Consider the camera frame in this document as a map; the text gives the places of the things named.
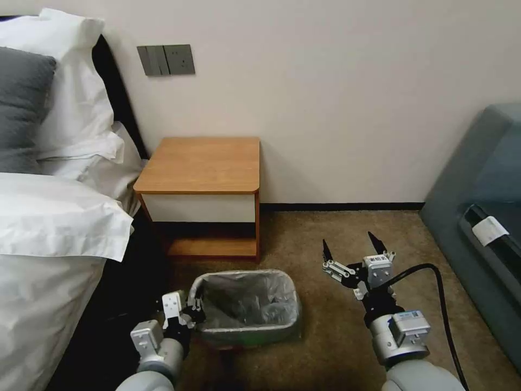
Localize black bed base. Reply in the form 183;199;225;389
48;211;174;391

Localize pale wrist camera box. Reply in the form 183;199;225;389
161;291;183;330
362;253;395;292

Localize dark grey pillow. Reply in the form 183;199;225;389
0;45;58;175

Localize white pillow with flange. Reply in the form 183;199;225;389
0;172;135;263

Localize white bed duvet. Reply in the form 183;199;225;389
0;252;109;391

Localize black bed headboard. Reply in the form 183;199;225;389
91;32;150;160

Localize white paper label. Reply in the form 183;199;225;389
472;216;510;247

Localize grey plastic trash can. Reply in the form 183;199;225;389
188;268;303;344

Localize large white pillow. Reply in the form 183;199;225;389
0;7;143;217

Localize clear plastic garbage bag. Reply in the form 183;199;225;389
189;268;302;342

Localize black robot wrist cable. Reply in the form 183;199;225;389
389;263;469;391

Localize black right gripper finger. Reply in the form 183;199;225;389
321;238;355;287
367;231;397;262

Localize wooden bedside table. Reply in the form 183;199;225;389
133;136;262;264

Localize black wall baseboard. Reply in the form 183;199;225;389
259;201;426;212

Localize grey-blue sofa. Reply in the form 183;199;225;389
418;103;521;357

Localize grey wall switch panel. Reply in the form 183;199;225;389
136;43;196;77

